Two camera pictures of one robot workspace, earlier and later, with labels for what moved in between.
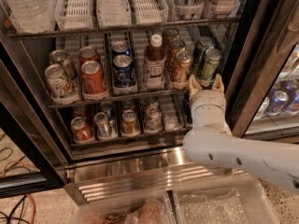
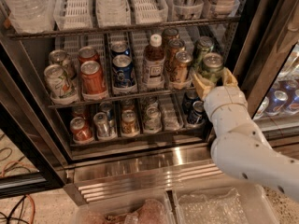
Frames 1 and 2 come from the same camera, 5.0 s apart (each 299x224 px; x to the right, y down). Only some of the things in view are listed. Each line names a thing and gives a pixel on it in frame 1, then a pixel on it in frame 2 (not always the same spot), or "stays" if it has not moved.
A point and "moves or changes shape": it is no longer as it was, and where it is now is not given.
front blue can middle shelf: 123,71 stays
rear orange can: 88,54 stays
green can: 210,64 moves or changes shape
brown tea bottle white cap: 154,63 stays
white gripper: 207,99 to 224,96
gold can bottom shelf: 130,122 stays
